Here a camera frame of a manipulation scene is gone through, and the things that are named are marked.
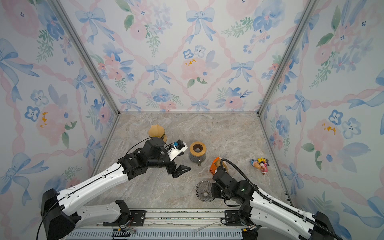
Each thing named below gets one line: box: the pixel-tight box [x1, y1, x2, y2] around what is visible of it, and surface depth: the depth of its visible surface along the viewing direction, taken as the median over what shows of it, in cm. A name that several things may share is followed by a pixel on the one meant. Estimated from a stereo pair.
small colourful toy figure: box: [250, 157, 270, 175], surface depth 92 cm
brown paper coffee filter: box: [148, 124, 165, 138], surface depth 90 cm
